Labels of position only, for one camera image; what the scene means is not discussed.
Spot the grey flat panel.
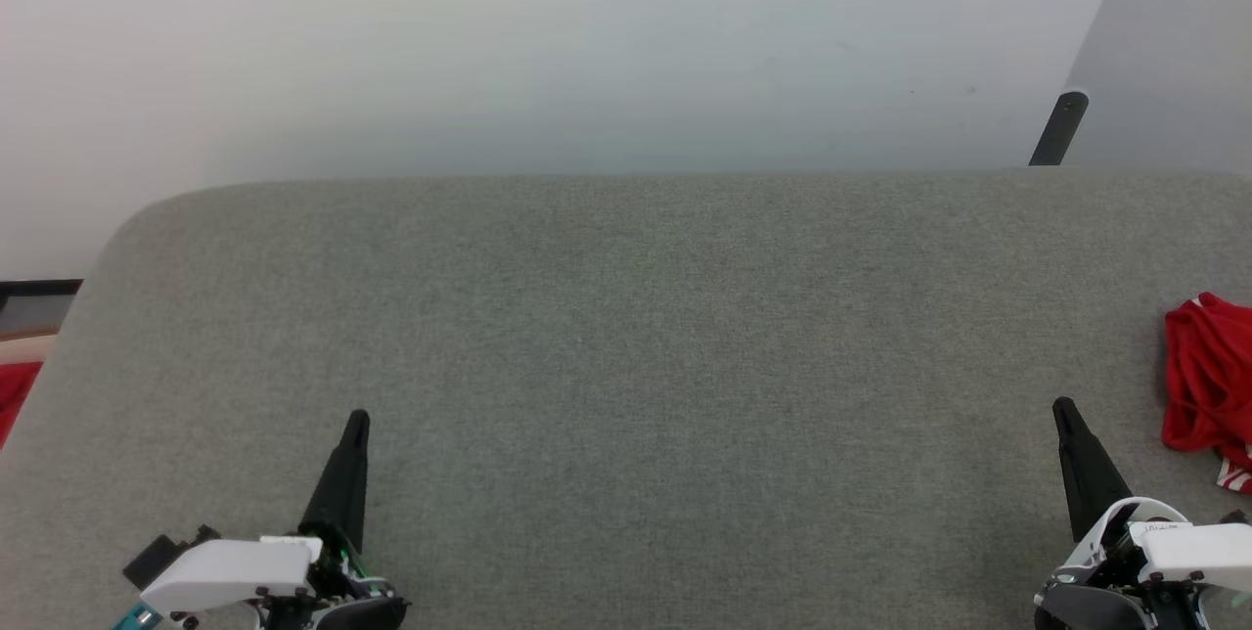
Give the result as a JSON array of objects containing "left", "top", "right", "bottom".
[{"left": 1061, "top": 0, "right": 1252, "bottom": 176}]

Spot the red and white jersey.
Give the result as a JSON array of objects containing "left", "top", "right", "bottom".
[{"left": 1161, "top": 292, "right": 1252, "bottom": 496}]

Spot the black framed wooden furniture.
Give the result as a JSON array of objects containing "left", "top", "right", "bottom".
[{"left": 0, "top": 279, "right": 83, "bottom": 367}]

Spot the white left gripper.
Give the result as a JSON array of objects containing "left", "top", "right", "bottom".
[{"left": 140, "top": 409, "right": 412, "bottom": 630}]

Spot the red cloth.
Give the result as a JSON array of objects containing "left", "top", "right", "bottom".
[{"left": 0, "top": 362, "right": 44, "bottom": 450}]

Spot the black pole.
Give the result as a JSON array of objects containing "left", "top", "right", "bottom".
[{"left": 1028, "top": 90, "right": 1090, "bottom": 167}]

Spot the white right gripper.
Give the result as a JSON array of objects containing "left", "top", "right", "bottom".
[{"left": 1035, "top": 396, "right": 1252, "bottom": 630}]

